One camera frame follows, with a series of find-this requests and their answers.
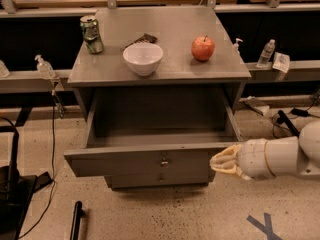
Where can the left hand sanitizer bottle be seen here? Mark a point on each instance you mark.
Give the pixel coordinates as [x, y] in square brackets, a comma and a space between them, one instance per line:
[44, 68]

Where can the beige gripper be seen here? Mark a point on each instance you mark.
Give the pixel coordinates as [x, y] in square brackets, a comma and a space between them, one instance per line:
[252, 159]

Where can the green soda can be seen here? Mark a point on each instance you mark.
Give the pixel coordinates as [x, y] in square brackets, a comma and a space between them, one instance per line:
[90, 31]

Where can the grey top drawer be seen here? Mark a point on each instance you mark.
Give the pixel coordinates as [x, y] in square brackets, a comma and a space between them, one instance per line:
[154, 129]

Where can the small white pump bottle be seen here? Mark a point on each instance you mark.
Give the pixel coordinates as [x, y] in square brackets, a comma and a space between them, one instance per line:
[236, 45]

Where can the dark snack bar wrapper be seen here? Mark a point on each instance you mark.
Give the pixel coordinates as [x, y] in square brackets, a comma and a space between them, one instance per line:
[146, 38]

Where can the clear bottle far left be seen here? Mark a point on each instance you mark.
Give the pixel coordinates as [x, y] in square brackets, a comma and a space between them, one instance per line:
[4, 72]

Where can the grey drawer cabinet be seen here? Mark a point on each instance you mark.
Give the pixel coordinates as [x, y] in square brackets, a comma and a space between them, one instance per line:
[175, 27]

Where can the black stand base left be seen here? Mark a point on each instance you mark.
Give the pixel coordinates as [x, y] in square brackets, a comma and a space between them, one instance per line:
[16, 191]

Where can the black bar on floor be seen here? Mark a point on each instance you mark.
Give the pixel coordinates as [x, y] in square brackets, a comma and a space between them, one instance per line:
[78, 213]

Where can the white wipe packet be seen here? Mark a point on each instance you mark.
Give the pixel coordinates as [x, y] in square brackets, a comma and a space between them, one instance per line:
[281, 62]

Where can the grey drawer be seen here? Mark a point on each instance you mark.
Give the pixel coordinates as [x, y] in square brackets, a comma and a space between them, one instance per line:
[147, 180]
[154, 129]

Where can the grey bottom drawer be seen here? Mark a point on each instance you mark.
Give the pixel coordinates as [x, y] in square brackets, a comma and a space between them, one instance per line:
[147, 180]

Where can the red apple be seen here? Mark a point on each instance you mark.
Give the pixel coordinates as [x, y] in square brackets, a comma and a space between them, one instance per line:
[202, 48]

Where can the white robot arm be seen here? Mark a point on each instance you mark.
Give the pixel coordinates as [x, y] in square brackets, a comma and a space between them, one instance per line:
[260, 159]

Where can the white bowl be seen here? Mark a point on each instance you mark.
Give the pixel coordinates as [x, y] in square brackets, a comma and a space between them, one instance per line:
[143, 58]

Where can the clear water bottle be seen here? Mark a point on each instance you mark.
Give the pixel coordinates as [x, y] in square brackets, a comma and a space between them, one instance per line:
[266, 54]

